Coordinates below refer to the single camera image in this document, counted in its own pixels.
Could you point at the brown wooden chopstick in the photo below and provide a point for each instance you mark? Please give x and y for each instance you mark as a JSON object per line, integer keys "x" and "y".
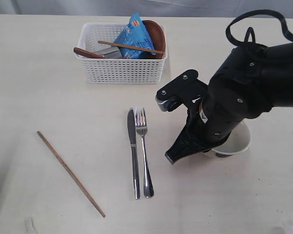
{"x": 130, "y": 47}
{"x": 72, "y": 175}

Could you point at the silver table knife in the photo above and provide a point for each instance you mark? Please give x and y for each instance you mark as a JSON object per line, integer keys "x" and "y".
{"x": 132, "y": 139}

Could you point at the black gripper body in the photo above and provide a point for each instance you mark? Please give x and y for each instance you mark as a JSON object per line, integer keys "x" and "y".
{"x": 209, "y": 124}

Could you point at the steel cup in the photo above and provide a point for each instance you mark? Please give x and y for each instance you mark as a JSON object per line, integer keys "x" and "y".
{"x": 112, "y": 52}

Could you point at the silver fork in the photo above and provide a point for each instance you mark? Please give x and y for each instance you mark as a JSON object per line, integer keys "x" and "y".
{"x": 141, "y": 130}

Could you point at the brown wooden spoon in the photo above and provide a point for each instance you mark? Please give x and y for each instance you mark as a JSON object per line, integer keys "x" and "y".
{"x": 87, "y": 54}

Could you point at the blue snack bag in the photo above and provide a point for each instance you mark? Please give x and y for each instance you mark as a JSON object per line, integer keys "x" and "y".
{"x": 134, "y": 34}

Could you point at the brown wooden plate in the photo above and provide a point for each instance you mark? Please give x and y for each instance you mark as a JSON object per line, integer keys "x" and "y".
{"x": 158, "y": 38}

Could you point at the grey curtain backdrop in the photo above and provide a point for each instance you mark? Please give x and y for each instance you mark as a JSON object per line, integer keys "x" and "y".
{"x": 149, "y": 8}

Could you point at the white perforated plastic basket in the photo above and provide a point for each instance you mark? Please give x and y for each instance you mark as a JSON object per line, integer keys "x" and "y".
{"x": 118, "y": 71}

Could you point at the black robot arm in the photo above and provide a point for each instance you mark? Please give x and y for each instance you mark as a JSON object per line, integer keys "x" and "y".
{"x": 242, "y": 88}

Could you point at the white ceramic bowl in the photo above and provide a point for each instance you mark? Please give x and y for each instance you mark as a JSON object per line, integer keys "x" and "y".
{"x": 237, "y": 143}

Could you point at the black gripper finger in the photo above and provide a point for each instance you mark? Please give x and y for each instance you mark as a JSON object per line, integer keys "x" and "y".
{"x": 188, "y": 142}

